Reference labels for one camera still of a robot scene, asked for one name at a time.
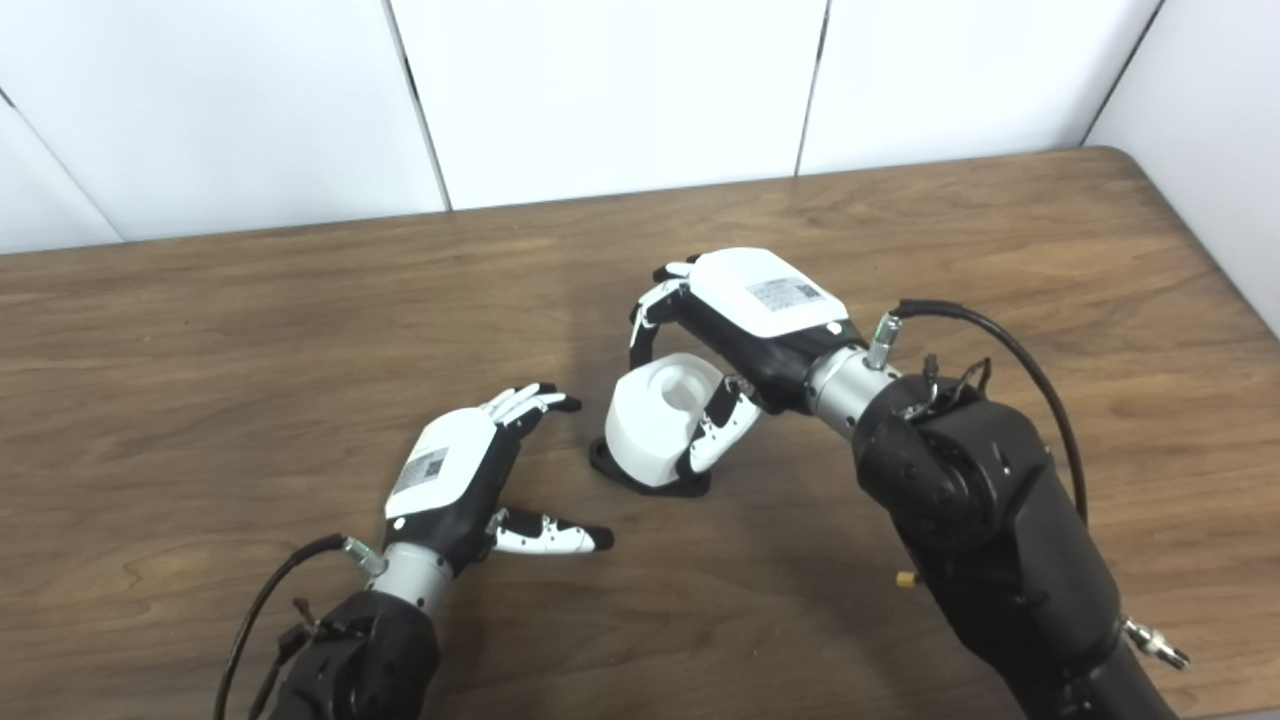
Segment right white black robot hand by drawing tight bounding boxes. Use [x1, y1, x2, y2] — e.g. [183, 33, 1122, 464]
[628, 248, 867, 477]

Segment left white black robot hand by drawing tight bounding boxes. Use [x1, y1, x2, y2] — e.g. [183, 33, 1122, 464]
[383, 383, 615, 577]

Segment round white plastic piece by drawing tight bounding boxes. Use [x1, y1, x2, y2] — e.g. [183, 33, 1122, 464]
[604, 353, 747, 490]

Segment black flanged holder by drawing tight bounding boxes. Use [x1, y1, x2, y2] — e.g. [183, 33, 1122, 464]
[588, 437, 713, 500]

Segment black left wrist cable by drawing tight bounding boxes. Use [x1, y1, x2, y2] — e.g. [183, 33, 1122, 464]
[212, 533, 387, 720]

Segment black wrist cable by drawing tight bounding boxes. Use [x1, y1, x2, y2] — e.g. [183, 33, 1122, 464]
[212, 533, 387, 720]
[866, 299, 1090, 527]

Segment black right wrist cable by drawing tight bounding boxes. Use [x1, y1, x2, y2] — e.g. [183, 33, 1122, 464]
[866, 299, 1090, 527]

